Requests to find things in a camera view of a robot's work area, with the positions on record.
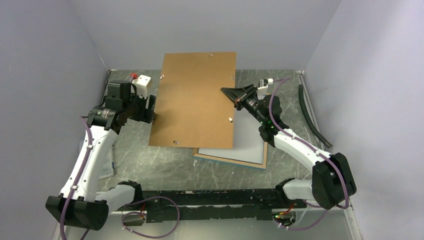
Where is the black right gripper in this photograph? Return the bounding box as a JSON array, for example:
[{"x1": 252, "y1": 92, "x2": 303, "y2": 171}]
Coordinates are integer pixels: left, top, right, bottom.
[{"x1": 220, "y1": 84, "x2": 267, "y2": 126}]

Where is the hot air balloon photo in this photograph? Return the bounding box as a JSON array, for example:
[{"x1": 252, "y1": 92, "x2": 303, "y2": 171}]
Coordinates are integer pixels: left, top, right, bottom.
[{"x1": 198, "y1": 107, "x2": 268, "y2": 165}]

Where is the blue wooden picture frame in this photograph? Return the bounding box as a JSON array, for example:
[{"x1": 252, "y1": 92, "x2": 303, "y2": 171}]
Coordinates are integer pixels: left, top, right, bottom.
[{"x1": 192, "y1": 142, "x2": 268, "y2": 169}]

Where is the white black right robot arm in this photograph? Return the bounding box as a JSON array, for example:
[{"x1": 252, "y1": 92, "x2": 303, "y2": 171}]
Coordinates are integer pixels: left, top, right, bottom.
[{"x1": 220, "y1": 84, "x2": 357, "y2": 210}]

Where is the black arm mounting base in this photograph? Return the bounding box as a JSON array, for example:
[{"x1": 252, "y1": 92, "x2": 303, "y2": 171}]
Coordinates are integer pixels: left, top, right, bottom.
[{"x1": 119, "y1": 188, "x2": 306, "y2": 223}]

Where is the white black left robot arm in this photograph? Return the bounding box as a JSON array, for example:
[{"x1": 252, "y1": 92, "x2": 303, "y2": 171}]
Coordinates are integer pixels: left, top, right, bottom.
[{"x1": 45, "y1": 76, "x2": 156, "y2": 231}]

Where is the clear plastic screw box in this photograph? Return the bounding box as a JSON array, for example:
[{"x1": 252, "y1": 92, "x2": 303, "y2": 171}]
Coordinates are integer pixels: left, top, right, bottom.
[{"x1": 99, "y1": 146, "x2": 115, "y2": 180}]

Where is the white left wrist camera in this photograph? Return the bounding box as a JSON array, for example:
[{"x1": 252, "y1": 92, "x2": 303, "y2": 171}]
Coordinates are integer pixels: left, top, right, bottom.
[{"x1": 130, "y1": 73, "x2": 152, "y2": 99}]

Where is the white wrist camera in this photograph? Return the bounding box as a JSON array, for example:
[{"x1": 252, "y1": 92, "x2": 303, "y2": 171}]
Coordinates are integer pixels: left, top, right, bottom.
[
  {"x1": 130, "y1": 73, "x2": 152, "y2": 99},
  {"x1": 257, "y1": 78, "x2": 274, "y2": 96}
]

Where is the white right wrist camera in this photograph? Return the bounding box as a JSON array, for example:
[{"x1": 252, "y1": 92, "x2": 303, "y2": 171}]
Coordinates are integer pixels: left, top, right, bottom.
[{"x1": 257, "y1": 78, "x2": 274, "y2": 96}]

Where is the black corrugated hose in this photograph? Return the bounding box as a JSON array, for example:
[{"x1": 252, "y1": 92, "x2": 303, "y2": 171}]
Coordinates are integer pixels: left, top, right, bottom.
[{"x1": 298, "y1": 84, "x2": 333, "y2": 149}]

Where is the aluminium extrusion rail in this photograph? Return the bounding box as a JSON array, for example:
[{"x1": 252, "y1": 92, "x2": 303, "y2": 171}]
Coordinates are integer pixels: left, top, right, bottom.
[{"x1": 60, "y1": 188, "x2": 354, "y2": 216}]

